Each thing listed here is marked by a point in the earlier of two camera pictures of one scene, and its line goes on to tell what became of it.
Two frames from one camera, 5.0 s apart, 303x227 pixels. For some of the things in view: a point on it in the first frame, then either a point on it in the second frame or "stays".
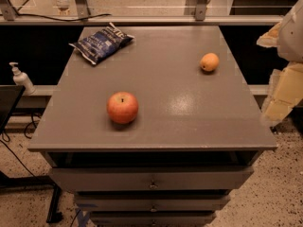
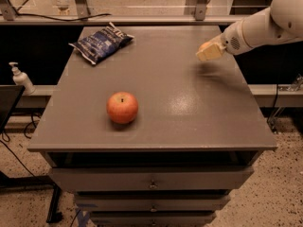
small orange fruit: [209, 61] to [204, 45]
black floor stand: [36, 183] stays
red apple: [122, 107] stays
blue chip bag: [97, 45] stays
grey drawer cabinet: [195, 137] stays
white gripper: [292, 37] to [232, 40]
